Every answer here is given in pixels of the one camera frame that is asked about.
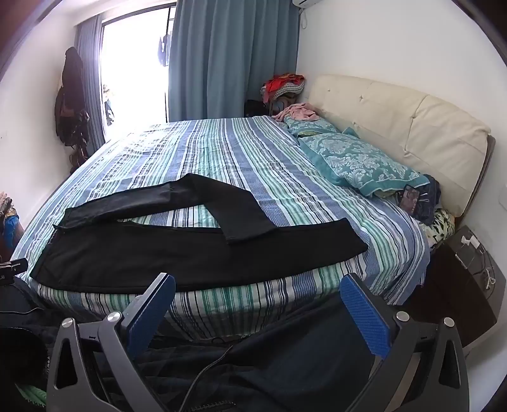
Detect small teal patterned pillow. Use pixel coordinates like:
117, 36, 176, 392
283, 115, 341, 138

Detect pink cloth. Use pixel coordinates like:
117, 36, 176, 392
273, 102, 321, 123

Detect yellow and black floral cloth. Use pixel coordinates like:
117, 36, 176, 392
422, 209, 456, 248

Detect black cable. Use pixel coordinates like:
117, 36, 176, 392
188, 344, 234, 412

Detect person's dark quilted clothing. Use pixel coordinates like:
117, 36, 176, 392
0, 277, 381, 412

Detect black nightstand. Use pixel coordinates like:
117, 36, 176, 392
408, 226, 507, 349

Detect black bag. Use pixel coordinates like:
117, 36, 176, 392
245, 99, 270, 118

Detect large teal patterned pillow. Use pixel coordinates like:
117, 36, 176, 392
298, 132, 430, 197

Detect colourful items pile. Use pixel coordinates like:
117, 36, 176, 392
0, 192, 20, 254

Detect cream padded headboard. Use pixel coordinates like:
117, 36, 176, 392
307, 74, 496, 218

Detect striped bed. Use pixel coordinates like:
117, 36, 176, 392
10, 117, 430, 341

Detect red and orange clothes pile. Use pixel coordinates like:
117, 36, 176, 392
260, 73, 305, 106

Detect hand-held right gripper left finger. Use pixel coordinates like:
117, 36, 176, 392
47, 273, 177, 412

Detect green cloth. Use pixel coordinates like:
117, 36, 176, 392
16, 384, 47, 409

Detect window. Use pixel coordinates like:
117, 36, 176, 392
101, 4, 177, 139

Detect wide blue curtain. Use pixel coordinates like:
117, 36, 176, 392
168, 0, 299, 123

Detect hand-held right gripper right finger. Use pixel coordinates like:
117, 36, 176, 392
341, 273, 470, 412

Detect narrow blue curtain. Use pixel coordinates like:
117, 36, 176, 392
75, 20, 106, 145

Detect black pants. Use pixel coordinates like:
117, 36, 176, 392
29, 173, 369, 294

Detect dark hanging coat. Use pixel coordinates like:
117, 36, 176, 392
55, 47, 91, 175

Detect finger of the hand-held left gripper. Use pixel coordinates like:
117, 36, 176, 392
0, 257, 29, 286

